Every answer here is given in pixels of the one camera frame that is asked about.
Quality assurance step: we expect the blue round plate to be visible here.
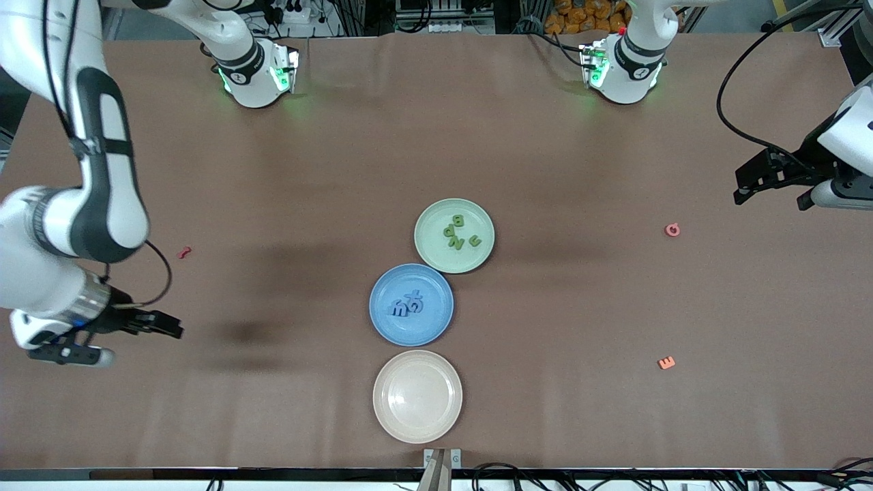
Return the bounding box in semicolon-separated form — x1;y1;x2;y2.
369;263;455;347

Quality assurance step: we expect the light green round plate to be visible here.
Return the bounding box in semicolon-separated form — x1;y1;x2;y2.
414;198;496;275

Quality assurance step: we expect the black floor cable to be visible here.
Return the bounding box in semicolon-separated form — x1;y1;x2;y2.
471;462;529;491
815;456;873;489

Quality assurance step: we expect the grey camera mount strut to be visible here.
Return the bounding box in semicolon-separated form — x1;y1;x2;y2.
416;448;452;491

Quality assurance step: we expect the aluminium frame profile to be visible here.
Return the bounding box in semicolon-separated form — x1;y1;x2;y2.
815;0;873;48

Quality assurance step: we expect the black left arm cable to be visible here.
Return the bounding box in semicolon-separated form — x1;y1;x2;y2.
716;3;863;171

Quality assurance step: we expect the brown table cover sheet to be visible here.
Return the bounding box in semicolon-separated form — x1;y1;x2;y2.
0;33;873;471

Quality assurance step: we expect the pile of orange objects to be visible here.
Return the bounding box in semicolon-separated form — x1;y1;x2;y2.
544;0;632;35

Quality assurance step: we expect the beige round plate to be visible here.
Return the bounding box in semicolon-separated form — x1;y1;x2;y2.
373;350;463;445

